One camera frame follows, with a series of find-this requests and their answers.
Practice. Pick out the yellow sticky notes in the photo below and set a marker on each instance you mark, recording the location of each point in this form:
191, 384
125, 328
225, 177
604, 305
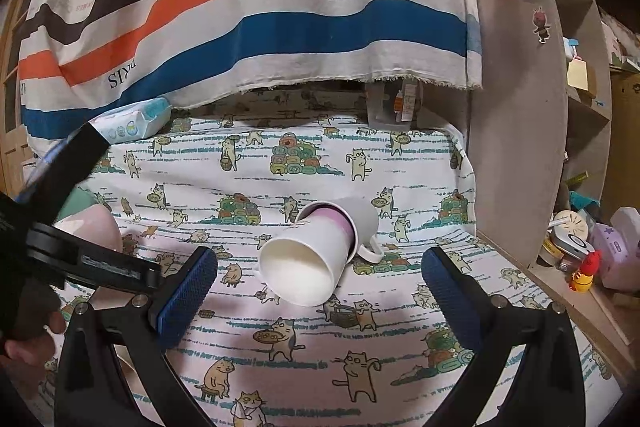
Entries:
580, 77

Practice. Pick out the red and yellow toy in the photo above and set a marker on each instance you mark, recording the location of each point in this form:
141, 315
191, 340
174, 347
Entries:
586, 272

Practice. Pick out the white mug with pink rim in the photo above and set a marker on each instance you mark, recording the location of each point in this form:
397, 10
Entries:
367, 219

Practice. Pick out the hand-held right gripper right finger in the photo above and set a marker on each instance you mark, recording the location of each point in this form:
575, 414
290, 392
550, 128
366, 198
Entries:
450, 299

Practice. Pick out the round white case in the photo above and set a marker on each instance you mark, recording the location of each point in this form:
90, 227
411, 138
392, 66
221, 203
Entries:
572, 222

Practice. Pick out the white cup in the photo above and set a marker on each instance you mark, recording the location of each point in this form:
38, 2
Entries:
300, 264

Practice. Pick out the pink cushion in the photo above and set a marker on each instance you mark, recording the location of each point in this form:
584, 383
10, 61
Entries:
95, 229

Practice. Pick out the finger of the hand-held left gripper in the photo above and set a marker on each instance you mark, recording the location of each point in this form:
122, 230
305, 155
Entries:
100, 264
65, 167

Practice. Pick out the person's left hand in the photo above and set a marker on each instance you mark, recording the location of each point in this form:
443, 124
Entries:
30, 352

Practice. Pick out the striped cloth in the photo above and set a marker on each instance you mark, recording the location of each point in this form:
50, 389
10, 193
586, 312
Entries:
250, 7

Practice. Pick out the wet wipes pack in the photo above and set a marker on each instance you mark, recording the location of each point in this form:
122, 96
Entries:
132, 119

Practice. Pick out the purple white device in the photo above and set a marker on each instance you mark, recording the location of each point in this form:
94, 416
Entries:
620, 247

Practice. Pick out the cartoon sticker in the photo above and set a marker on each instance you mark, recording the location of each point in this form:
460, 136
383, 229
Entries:
541, 24

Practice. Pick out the cat printed blanket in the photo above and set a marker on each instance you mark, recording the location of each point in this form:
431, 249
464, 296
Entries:
320, 357

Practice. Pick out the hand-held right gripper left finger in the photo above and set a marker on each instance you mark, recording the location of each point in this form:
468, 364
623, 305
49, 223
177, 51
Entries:
187, 294

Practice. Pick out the wooden shelf unit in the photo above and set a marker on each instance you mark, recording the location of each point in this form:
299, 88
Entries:
515, 132

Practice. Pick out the clear plastic container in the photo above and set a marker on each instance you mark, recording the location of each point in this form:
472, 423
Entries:
395, 104

